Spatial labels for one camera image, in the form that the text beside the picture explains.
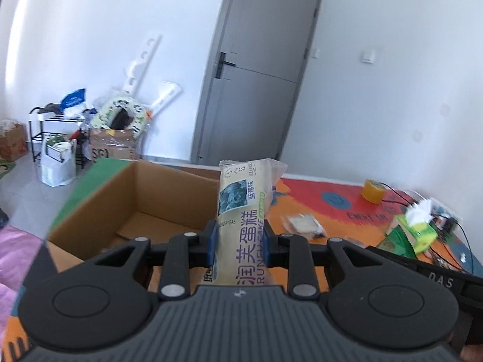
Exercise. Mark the small brown cardboard box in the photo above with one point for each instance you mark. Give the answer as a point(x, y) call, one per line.
point(13, 143)

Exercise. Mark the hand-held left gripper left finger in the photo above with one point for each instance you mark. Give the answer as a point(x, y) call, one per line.
point(213, 242)

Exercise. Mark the black charger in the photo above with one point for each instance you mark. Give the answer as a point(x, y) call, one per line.
point(445, 223)

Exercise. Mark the tall white foam board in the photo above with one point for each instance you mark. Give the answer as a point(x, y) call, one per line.
point(145, 60)

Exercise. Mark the blue and white bag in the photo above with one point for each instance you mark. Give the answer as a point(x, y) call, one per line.
point(73, 99)

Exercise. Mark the white power strip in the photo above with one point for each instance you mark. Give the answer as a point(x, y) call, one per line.
point(447, 211)

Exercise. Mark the printed cardboard box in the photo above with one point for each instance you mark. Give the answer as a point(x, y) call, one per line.
point(113, 145)

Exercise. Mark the white light switch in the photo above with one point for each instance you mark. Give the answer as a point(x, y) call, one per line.
point(368, 56)

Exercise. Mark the yellow tape roll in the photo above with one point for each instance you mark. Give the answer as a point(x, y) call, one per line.
point(372, 192)

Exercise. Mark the pink blanket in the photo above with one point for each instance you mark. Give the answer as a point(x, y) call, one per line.
point(19, 271)

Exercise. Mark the colourful cartoon table mat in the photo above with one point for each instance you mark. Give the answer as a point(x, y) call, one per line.
point(339, 196)

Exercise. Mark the clear sandwich pack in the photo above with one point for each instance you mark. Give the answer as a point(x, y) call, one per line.
point(303, 226)

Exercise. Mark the grey door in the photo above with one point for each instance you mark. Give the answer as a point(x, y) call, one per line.
point(256, 83)

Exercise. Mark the white plastic bag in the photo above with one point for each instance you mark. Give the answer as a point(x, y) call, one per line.
point(56, 169)

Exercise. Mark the black shoe rack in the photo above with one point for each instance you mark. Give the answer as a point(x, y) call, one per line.
point(36, 139)

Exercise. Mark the green patterned cloth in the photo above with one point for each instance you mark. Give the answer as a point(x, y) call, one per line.
point(5, 167)

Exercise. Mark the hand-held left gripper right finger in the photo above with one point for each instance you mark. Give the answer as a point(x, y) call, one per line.
point(266, 246)

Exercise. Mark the green tissue box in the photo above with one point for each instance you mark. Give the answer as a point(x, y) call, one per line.
point(413, 230)

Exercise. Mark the long cake packet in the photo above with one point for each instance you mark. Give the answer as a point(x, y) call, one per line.
point(245, 211)

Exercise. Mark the short white foam board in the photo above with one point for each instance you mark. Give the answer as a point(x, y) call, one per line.
point(164, 96)

